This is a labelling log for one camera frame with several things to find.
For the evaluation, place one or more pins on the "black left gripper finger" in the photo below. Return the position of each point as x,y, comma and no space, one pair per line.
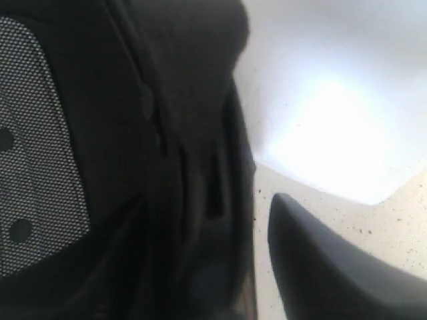
320,275

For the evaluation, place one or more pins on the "black helmet with tinted visor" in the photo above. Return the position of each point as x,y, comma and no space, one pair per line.
126,172

